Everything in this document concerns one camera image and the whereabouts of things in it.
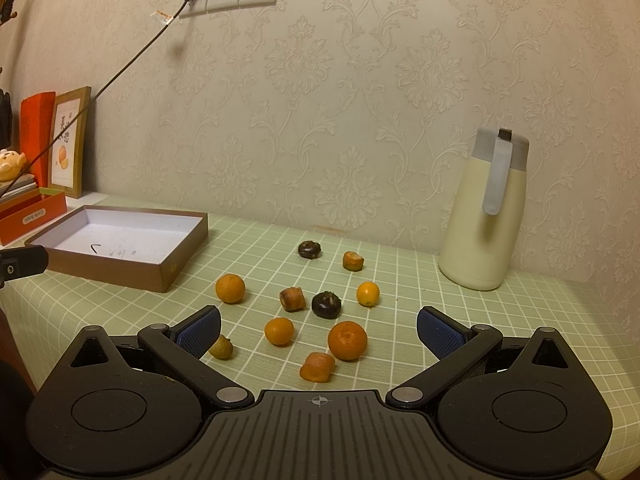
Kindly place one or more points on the wooden framed orange picture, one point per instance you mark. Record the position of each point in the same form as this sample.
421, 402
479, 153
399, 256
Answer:
68, 136

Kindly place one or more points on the red open gift box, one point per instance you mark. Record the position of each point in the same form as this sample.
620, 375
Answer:
29, 211

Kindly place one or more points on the back carrot piece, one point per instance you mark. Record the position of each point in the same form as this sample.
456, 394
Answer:
353, 262

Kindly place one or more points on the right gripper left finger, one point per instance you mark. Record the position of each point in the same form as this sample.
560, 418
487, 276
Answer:
178, 350

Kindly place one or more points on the small yellow orange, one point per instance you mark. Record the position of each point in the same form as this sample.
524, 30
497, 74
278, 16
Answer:
368, 294

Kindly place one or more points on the large orange mandarin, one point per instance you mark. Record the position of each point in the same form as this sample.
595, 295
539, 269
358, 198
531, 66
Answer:
347, 341

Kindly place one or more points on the brown shallow cardboard box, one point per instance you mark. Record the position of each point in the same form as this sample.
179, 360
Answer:
140, 248

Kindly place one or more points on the orange carrot chunk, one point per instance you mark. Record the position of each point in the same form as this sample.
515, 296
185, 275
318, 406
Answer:
317, 367

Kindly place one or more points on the grey stacked books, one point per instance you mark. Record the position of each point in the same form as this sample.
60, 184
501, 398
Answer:
24, 184

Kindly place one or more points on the brown roll piece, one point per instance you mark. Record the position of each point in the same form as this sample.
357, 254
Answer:
292, 299

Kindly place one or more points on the small green brown fruit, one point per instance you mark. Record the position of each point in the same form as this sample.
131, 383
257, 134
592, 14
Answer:
222, 349

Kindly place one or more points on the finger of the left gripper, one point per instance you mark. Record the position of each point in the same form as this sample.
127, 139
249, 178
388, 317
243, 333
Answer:
22, 262

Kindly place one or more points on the dark chocolate fruit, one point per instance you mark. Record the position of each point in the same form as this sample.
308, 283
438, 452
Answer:
326, 305
309, 249

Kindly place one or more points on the cream thermos jug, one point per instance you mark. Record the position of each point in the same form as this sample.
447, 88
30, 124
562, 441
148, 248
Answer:
487, 212

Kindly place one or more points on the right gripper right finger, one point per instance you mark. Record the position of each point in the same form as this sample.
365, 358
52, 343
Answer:
460, 351

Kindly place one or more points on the dark chocolate fruit front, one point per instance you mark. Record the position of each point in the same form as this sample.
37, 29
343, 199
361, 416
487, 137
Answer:
326, 305

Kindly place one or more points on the plush bear toy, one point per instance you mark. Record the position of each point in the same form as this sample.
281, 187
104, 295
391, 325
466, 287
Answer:
11, 164

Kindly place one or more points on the dark chocolate fruit back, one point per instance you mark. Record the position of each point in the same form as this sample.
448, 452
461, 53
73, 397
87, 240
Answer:
309, 249

